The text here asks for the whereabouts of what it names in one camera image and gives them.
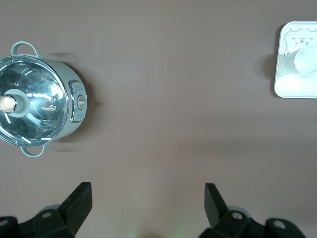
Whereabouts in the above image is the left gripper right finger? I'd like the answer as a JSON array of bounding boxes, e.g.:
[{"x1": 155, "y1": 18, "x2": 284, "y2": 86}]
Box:
[{"x1": 199, "y1": 183, "x2": 305, "y2": 238}]

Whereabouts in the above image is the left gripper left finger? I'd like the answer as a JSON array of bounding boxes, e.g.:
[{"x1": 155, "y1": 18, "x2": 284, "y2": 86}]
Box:
[{"x1": 0, "y1": 182, "x2": 93, "y2": 238}]

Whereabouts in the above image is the cream bear print tray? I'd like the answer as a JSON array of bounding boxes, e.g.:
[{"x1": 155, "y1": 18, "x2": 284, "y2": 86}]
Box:
[{"x1": 274, "y1": 21, "x2": 317, "y2": 99}]

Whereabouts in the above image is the glass pot lid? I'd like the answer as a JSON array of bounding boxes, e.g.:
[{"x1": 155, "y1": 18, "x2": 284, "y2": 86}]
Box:
[{"x1": 0, "y1": 55, "x2": 70, "y2": 145}]

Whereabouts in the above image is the sage green electric pot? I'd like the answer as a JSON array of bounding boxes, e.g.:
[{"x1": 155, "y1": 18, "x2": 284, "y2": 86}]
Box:
[{"x1": 0, "y1": 41, "x2": 88, "y2": 159}]

